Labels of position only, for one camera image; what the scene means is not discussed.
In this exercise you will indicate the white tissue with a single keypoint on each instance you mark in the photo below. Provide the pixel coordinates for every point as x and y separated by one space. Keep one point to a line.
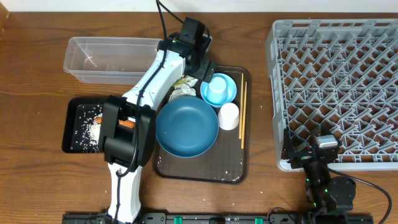
184 90

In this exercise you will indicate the brown serving tray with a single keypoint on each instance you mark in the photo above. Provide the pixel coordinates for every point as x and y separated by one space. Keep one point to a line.
226 161

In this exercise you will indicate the light blue cup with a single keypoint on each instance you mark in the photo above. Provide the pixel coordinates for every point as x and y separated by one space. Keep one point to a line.
217 91

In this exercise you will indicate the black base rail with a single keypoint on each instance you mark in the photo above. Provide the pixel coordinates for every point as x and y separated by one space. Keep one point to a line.
272 218

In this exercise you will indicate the wooden chopstick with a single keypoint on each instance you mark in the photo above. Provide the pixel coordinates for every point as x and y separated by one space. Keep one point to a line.
241 106
244 115

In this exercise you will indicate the clear plastic bin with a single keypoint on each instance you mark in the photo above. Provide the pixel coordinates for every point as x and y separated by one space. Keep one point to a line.
109 60

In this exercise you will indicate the grey dishwasher rack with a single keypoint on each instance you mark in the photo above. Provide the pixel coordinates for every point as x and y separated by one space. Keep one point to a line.
342 73

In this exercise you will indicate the yellow foil snack wrapper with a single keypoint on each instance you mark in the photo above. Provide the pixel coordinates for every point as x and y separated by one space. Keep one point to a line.
182 81

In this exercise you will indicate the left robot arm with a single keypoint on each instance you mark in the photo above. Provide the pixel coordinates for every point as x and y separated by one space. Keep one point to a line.
127 133

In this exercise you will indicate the pile of white rice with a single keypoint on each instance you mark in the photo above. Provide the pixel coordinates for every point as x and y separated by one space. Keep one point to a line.
86 130

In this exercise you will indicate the black rectangular tray bin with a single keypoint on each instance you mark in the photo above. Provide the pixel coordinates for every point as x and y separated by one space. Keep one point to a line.
71 114

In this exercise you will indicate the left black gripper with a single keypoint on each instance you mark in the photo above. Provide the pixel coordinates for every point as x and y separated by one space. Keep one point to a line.
208 72

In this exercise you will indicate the wooden chopstick right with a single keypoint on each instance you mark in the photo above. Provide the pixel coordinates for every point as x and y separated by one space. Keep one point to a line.
244 115

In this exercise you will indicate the dark blue plate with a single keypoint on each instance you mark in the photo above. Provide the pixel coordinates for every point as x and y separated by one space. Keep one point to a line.
187 127

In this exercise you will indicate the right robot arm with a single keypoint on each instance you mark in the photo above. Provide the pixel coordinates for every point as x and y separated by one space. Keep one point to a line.
332 196

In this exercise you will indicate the white pink cup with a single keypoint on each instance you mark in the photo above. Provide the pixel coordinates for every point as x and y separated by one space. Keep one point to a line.
228 116

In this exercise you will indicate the wooden chopstick left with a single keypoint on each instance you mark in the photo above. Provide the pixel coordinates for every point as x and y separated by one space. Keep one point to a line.
241 106

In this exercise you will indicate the orange carrot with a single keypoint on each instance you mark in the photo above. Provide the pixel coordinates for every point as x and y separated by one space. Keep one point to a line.
126 123

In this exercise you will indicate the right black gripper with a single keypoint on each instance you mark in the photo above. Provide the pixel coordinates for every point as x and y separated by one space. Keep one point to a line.
288 152

